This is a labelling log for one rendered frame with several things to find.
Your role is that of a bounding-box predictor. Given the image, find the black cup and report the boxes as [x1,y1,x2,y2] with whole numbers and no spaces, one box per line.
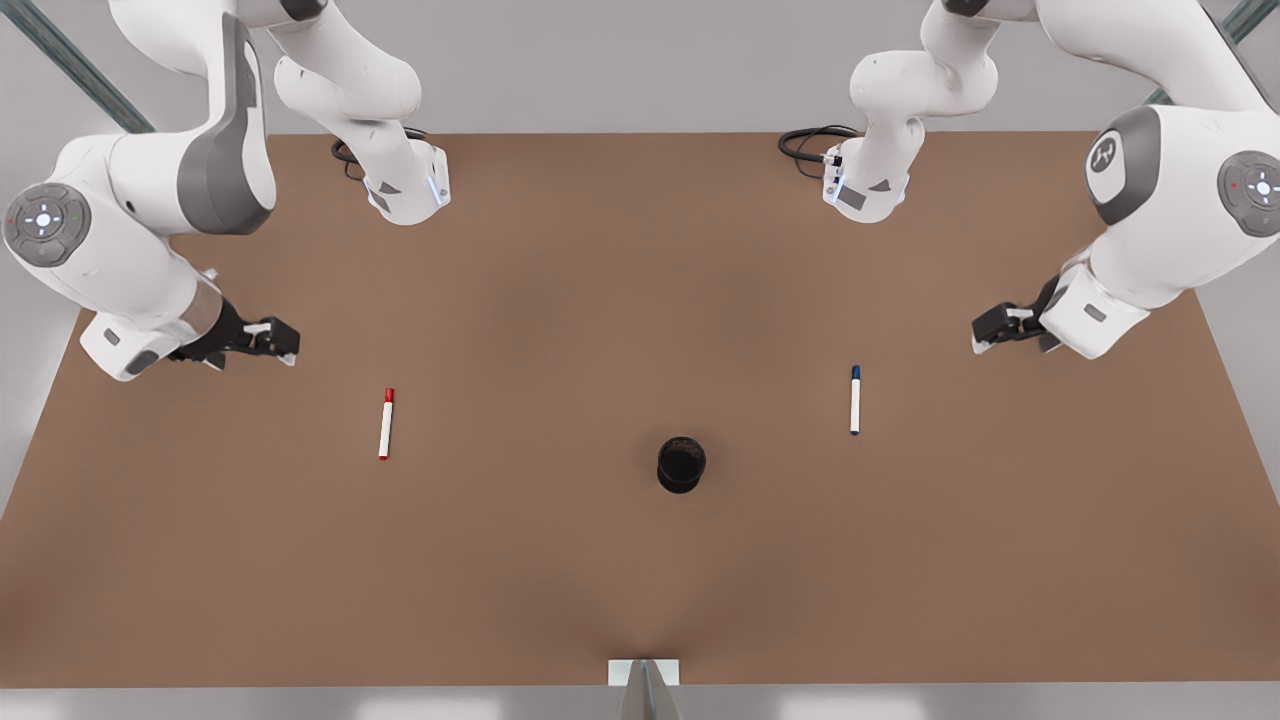
[656,436,708,495]

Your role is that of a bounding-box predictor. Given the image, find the silver frame post with foot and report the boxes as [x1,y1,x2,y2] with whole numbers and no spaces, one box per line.
[608,658,682,720]

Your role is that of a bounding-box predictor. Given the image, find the black cable loop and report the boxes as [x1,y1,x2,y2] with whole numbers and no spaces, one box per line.
[331,127,431,183]
[777,125,863,182]

